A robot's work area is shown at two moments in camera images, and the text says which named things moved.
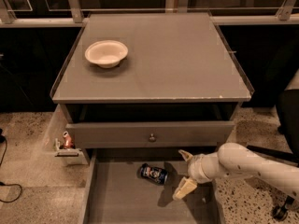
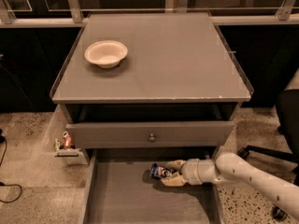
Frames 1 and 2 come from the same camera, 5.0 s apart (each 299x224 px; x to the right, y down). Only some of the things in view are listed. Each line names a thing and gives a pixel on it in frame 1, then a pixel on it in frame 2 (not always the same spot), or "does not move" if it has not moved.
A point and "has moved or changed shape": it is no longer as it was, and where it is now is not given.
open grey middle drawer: [136, 186] does not move
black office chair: [288, 105] does not move
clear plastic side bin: [53, 141] does not move
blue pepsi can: [158, 175] has moved or changed shape
